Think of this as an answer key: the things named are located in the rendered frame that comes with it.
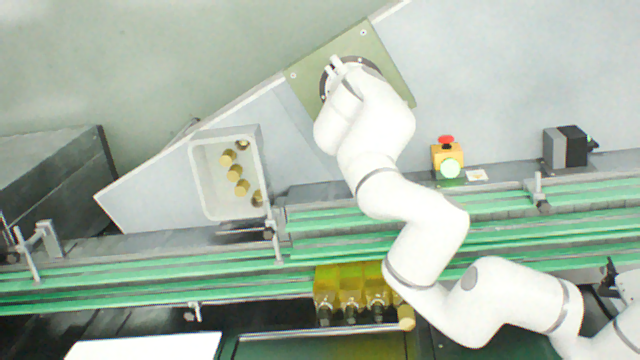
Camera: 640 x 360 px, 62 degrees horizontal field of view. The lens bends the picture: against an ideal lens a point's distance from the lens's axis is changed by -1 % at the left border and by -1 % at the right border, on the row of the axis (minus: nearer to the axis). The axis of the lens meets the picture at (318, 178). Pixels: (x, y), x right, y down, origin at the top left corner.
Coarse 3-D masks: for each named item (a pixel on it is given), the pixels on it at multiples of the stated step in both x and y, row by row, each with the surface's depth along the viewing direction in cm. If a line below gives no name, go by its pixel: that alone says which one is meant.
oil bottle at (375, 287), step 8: (368, 264) 125; (376, 264) 124; (368, 272) 122; (376, 272) 121; (368, 280) 119; (376, 280) 119; (384, 280) 118; (368, 288) 116; (376, 288) 116; (384, 288) 116; (368, 296) 115; (376, 296) 115; (384, 296) 115; (368, 304) 116; (384, 304) 115
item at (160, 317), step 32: (0, 320) 160; (32, 320) 159; (64, 320) 156; (96, 320) 154; (128, 320) 151; (160, 320) 149; (192, 320) 147; (224, 320) 145; (256, 320) 143; (288, 320) 141; (416, 320) 132; (608, 320) 122; (0, 352) 145; (32, 352) 144; (448, 352) 121; (480, 352) 120; (512, 352) 118; (544, 352) 117
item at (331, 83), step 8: (336, 64) 119; (344, 64) 120; (352, 64) 121; (360, 64) 121; (328, 72) 120; (336, 72) 122; (344, 72) 119; (328, 80) 123; (336, 80) 118; (328, 88) 124
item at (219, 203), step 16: (192, 144) 131; (208, 144) 138; (224, 144) 138; (192, 160) 133; (208, 160) 140; (240, 160) 139; (256, 160) 131; (208, 176) 140; (224, 176) 142; (240, 176) 141; (256, 176) 141; (208, 192) 140; (224, 192) 143; (208, 208) 139; (224, 208) 142; (240, 208) 141; (256, 208) 139
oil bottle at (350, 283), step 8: (344, 264) 127; (352, 264) 126; (360, 264) 126; (344, 272) 124; (352, 272) 123; (360, 272) 123; (344, 280) 121; (352, 280) 120; (360, 280) 120; (344, 288) 118; (352, 288) 117; (360, 288) 117; (344, 296) 116; (352, 296) 116; (360, 296) 116; (344, 304) 116; (360, 304) 116
